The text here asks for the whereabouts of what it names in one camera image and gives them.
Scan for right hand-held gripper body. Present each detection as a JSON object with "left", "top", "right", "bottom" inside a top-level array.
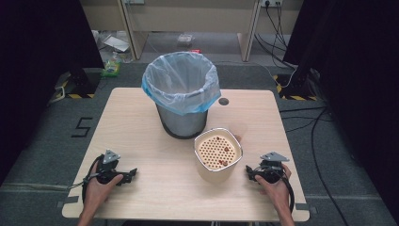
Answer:
[{"left": 255, "top": 152, "right": 291, "bottom": 185}]

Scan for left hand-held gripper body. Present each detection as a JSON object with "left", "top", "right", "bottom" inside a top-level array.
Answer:
[{"left": 95, "top": 149, "right": 126, "bottom": 186}]

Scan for beige container with perforated insert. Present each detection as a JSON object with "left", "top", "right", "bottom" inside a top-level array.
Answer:
[{"left": 193, "top": 126, "right": 244, "bottom": 185}]

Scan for grey metal trash bin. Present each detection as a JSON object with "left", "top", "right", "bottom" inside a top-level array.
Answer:
[{"left": 155, "top": 103, "right": 209, "bottom": 140}]

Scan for person's right hand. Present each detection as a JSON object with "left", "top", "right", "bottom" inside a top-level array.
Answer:
[{"left": 254, "top": 163, "right": 293, "bottom": 209}]

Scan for person's left hand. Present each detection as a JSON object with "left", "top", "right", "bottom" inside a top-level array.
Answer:
[{"left": 82, "top": 173, "right": 124, "bottom": 215}]

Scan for red food scraps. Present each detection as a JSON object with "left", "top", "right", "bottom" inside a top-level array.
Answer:
[{"left": 215, "top": 136, "right": 231, "bottom": 168}]

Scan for black stand base hazard tape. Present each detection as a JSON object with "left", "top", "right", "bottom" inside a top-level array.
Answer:
[
  {"left": 54, "top": 67, "right": 102, "bottom": 100},
  {"left": 272, "top": 71, "right": 319, "bottom": 102}
]

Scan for green packet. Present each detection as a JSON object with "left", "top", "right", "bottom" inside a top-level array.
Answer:
[{"left": 100, "top": 58, "right": 122, "bottom": 78}]

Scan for pale blue plastic bin bag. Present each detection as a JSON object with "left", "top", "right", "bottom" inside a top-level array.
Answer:
[{"left": 141, "top": 51, "right": 222, "bottom": 117}]

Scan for clear plastic bag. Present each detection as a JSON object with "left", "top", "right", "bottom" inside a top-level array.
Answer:
[{"left": 91, "top": 29, "right": 134, "bottom": 64}]

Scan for black curtain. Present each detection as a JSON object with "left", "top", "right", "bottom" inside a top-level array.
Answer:
[
  {"left": 0, "top": 0, "right": 105, "bottom": 186},
  {"left": 282, "top": 0, "right": 399, "bottom": 222}
]

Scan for clear plastic box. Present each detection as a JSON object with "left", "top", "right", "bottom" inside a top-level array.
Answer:
[{"left": 176, "top": 33, "right": 195, "bottom": 45}]

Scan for beige wooden desk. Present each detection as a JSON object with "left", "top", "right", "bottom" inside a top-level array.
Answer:
[{"left": 79, "top": 0, "right": 306, "bottom": 63}]

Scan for white power strip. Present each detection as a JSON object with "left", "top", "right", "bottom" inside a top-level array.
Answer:
[{"left": 260, "top": 0, "right": 283, "bottom": 8}]

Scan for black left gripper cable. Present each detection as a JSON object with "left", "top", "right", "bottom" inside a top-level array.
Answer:
[{"left": 68, "top": 154, "right": 105, "bottom": 203}]

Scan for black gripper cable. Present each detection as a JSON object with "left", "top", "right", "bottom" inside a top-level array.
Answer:
[
  {"left": 68, "top": 154, "right": 105, "bottom": 203},
  {"left": 281, "top": 169, "right": 296, "bottom": 215}
]

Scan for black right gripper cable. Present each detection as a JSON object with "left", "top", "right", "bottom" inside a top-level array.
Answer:
[{"left": 281, "top": 169, "right": 296, "bottom": 215}]

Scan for black floor cable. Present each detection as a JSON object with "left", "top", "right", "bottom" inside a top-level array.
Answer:
[{"left": 278, "top": 105, "right": 351, "bottom": 226}]

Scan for thin white cable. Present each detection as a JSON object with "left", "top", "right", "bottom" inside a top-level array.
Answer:
[{"left": 215, "top": 59, "right": 298, "bottom": 89}]

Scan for black cable bundle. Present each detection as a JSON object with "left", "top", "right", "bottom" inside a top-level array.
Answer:
[{"left": 253, "top": 2, "right": 297, "bottom": 70}]

